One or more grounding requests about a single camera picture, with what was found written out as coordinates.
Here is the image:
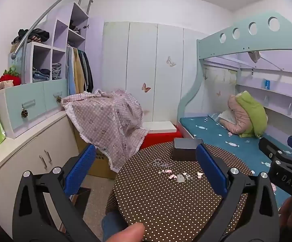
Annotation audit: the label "light blue hanging garment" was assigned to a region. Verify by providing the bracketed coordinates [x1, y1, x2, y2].
[66, 47, 77, 95]

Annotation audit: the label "pink padded jacket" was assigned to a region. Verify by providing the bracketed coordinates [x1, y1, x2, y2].
[218, 94, 252, 137]

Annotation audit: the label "white wardrobe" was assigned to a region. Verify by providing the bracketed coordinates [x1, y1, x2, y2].
[102, 21, 209, 131]

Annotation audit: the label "white wall shelf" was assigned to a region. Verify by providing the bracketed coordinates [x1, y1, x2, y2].
[237, 68, 292, 121]

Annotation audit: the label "white pillow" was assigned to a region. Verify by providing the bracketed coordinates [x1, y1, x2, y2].
[217, 110, 237, 125]

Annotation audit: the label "pile of dark clothes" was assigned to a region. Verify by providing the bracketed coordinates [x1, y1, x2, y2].
[12, 28, 50, 44]

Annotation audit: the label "pale green drawer unit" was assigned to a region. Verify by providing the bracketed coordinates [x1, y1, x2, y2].
[0, 78, 69, 139]

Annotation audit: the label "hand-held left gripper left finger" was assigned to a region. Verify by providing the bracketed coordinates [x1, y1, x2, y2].
[12, 144, 103, 242]

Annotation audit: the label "red strawberry plush toy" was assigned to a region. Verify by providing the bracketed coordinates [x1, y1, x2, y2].
[0, 67, 21, 91]

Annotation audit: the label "lavender cubby shelf unit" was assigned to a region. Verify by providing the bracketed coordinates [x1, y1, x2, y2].
[8, 2, 89, 83]

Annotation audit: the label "white flat box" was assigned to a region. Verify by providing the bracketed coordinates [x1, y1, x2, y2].
[142, 121, 178, 133]

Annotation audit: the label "teal candy print bed mat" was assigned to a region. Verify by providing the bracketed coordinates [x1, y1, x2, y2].
[180, 116, 292, 207]

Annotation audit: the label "tan hanging coat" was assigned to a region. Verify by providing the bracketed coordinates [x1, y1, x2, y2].
[74, 49, 86, 94]

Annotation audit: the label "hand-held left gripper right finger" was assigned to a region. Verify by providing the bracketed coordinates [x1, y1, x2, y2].
[195, 143, 281, 242]

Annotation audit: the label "pink patterned blanket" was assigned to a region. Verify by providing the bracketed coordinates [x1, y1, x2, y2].
[61, 89, 149, 173]

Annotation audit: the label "cardboard box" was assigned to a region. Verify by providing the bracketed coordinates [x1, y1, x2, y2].
[74, 126, 117, 179]

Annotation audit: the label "grey hanging cloth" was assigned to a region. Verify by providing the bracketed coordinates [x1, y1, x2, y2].
[247, 51, 261, 63]

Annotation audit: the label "white curved cabinet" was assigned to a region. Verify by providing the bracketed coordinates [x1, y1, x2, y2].
[0, 111, 86, 232]

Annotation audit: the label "grey metal rod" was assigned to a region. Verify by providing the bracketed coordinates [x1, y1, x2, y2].
[259, 55, 285, 71]

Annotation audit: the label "dark grey storage box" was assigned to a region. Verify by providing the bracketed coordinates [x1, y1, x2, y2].
[172, 138, 204, 162]

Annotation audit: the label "green quilt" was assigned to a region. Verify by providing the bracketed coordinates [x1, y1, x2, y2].
[235, 91, 269, 139]

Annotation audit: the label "person's left hand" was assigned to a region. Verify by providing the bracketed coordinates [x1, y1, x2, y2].
[108, 222, 145, 242]

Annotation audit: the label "pale green bunk bed frame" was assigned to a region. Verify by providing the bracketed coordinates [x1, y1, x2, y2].
[178, 10, 292, 142]

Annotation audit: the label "grey metal handrail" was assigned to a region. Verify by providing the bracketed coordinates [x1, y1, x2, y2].
[11, 0, 93, 59]

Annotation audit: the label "dark hanging jackets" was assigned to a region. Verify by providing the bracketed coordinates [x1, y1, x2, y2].
[82, 50, 94, 92]

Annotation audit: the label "grey folded clothes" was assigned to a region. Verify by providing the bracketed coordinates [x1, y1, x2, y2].
[69, 20, 81, 34]

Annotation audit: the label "brown polka dot tablecloth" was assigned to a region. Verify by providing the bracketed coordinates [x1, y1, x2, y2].
[106, 141, 256, 242]

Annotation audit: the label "person's leg in blue jeans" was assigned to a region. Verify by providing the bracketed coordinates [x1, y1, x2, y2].
[102, 210, 129, 242]

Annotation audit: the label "red storage ottoman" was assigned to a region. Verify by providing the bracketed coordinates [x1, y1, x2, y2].
[138, 125, 194, 152]

